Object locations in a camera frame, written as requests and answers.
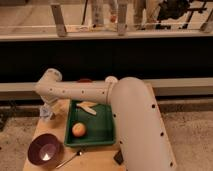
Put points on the light blue towel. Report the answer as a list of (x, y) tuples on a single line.
[(46, 113)]

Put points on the red object behind arm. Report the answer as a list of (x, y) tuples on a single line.
[(84, 80)]

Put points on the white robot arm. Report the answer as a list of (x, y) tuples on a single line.
[(140, 129)]

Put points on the beige banana peel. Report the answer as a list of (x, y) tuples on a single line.
[(88, 107)]

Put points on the green plastic tray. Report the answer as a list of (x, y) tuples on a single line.
[(100, 129)]

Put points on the orange apple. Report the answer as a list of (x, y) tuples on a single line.
[(79, 129)]

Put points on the black railing barrier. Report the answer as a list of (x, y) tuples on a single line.
[(145, 58)]

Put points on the black rectangular block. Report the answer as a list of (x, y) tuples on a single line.
[(118, 157)]

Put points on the person legs light trousers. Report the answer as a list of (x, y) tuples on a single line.
[(97, 12)]

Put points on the metal spoon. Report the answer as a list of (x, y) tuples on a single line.
[(74, 155)]

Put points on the person legs beige trousers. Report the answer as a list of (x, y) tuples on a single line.
[(145, 13)]

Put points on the purple bowl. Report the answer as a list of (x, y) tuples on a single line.
[(44, 150)]

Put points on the black tripod equipment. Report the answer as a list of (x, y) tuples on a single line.
[(174, 9)]

